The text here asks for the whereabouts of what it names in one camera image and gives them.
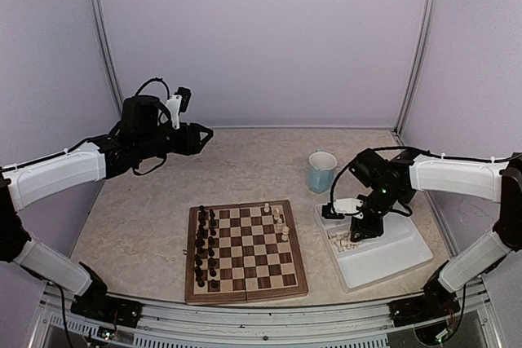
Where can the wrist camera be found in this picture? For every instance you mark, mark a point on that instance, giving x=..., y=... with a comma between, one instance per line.
x=328, y=212
x=182, y=96

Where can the wooden chessboard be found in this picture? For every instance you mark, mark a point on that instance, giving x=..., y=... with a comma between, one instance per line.
x=255, y=265

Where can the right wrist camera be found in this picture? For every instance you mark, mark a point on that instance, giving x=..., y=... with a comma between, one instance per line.
x=328, y=212

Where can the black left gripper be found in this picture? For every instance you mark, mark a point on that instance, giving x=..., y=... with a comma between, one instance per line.
x=189, y=143

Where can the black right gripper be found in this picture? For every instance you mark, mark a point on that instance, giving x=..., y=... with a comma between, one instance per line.
x=370, y=230

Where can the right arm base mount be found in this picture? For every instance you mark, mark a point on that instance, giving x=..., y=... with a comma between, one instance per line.
x=434, y=302

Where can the white plastic divided tray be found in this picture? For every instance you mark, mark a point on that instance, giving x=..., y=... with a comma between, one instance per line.
x=401, y=248

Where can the light blue mug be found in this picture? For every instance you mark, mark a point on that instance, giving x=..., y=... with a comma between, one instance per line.
x=321, y=171

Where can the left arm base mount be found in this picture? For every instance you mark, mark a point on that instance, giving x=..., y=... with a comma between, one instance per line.
x=110, y=309

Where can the aluminium corner post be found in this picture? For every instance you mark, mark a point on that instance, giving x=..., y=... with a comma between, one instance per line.
x=106, y=54
x=428, y=10

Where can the left aluminium corner post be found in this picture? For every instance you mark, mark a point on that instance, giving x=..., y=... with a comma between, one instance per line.
x=106, y=54

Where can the row of black chess pieces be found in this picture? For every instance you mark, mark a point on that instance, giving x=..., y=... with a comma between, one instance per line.
x=206, y=261

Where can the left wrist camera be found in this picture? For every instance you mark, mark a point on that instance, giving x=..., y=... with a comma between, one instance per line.
x=182, y=96

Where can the right aluminium corner post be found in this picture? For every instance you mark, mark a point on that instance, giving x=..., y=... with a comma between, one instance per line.
x=428, y=10

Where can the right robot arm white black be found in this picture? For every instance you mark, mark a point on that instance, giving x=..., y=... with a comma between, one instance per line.
x=395, y=181

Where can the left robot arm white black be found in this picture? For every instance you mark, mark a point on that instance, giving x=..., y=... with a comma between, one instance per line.
x=148, y=128

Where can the pile of cream chess pieces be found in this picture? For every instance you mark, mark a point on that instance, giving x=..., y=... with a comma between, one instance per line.
x=341, y=241

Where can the front aluminium rail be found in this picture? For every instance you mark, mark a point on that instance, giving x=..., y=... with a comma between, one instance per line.
x=176, y=324

